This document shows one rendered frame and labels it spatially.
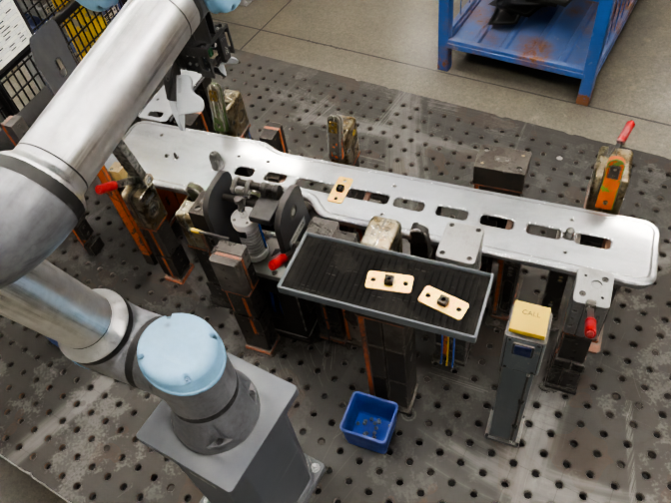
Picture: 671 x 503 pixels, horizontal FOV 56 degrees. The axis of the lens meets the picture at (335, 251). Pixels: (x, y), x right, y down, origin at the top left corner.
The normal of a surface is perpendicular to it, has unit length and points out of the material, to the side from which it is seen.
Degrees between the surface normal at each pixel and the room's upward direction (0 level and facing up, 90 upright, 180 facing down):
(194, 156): 0
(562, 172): 0
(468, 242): 0
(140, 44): 48
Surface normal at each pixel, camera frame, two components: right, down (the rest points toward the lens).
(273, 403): -0.11, -0.62
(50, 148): 0.26, -0.32
